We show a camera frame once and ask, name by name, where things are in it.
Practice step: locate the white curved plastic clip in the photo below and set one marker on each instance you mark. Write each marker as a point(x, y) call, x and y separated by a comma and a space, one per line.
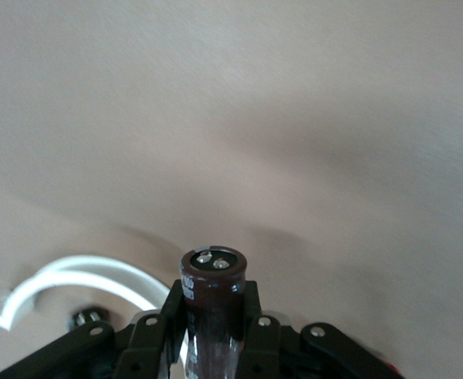
point(97, 268)

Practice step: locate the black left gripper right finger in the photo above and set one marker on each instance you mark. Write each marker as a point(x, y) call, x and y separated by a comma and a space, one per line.
point(271, 347)

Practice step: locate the dark brown cylindrical capacitor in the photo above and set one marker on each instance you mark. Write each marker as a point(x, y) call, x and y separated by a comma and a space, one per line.
point(215, 300)
point(85, 316)

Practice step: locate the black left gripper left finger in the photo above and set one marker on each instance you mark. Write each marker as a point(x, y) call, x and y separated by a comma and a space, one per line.
point(144, 347)

